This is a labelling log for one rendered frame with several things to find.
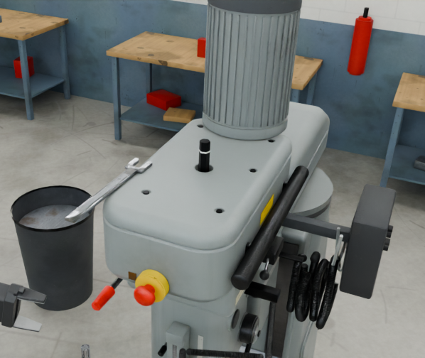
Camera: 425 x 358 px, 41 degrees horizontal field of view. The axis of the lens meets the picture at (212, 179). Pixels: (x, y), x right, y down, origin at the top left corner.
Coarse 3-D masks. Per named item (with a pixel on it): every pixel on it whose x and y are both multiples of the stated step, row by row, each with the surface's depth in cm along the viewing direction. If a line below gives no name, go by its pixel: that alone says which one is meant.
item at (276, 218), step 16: (304, 176) 132; (288, 192) 125; (272, 208) 119; (288, 208) 121; (272, 224) 113; (256, 240) 109; (272, 240) 111; (256, 256) 104; (240, 272) 100; (256, 272) 103; (240, 288) 100
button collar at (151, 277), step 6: (150, 270) 102; (138, 276) 102; (144, 276) 101; (150, 276) 100; (156, 276) 101; (162, 276) 101; (138, 282) 102; (144, 282) 101; (150, 282) 101; (156, 282) 100; (162, 282) 101; (156, 288) 101; (162, 288) 100; (168, 288) 102; (156, 294) 102; (162, 294) 101; (156, 300) 102
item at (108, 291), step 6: (114, 282) 111; (120, 282) 112; (108, 288) 109; (114, 288) 110; (102, 294) 107; (108, 294) 108; (96, 300) 106; (102, 300) 106; (108, 300) 108; (96, 306) 105; (102, 306) 106
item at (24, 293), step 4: (20, 288) 129; (24, 288) 129; (28, 288) 130; (20, 292) 128; (24, 292) 129; (28, 292) 130; (32, 292) 130; (36, 292) 130; (20, 296) 128; (24, 296) 129; (28, 296) 129; (32, 296) 129; (36, 296) 129; (40, 296) 130; (44, 296) 130; (28, 300) 129; (32, 300) 129; (36, 300) 129; (40, 300) 129; (44, 300) 129
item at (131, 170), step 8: (136, 160) 115; (128, 168) 112; (136, 168) 112; (144, 168) 112; (120, 176) 109; (128, 176) 109; (112, 184) 106; (120, 184) 107; (104, 192) 103; (88, 200) 101; (96, 200) 101; (80, 208) 98; (88, 208) 99; (72, 216) 96; (80, 216) 97
